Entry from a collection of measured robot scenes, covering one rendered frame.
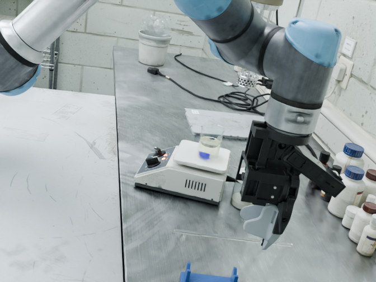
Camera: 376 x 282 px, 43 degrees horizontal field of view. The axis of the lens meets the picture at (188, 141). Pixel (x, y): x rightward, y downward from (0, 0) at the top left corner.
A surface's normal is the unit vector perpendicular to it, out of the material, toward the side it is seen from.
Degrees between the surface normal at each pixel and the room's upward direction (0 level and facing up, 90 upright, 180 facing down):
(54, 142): 0
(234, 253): 0
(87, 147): 0
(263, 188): 90
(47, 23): 102
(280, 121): 90
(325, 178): 90
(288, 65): 90
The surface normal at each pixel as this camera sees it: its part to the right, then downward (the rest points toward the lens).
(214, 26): 0.00, 0.94
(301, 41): -0.53, 0.21
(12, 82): 0.45, 0.72
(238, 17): 0.65, 0.49
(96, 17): 0.15, 0.42
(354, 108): -0.97, -0.09
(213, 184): -0.17, 0.37
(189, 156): 0.17, -0.90
